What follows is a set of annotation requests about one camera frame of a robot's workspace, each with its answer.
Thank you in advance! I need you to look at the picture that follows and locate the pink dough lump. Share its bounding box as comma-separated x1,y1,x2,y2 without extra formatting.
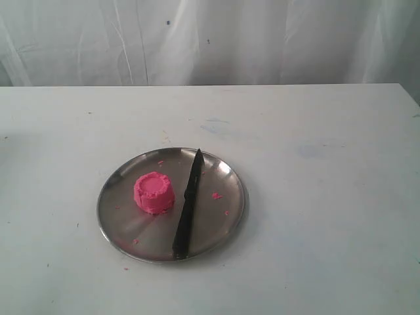
133,171,175,215

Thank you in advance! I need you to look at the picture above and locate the white backdrop curtain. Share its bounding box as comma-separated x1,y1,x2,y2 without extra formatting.
0,0,420,88

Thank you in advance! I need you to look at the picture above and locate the round steel plate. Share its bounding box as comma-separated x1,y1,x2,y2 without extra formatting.
96,148,247,263

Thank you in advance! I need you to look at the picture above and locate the black plastic knife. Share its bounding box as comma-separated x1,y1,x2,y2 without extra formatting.
172,149,203,260

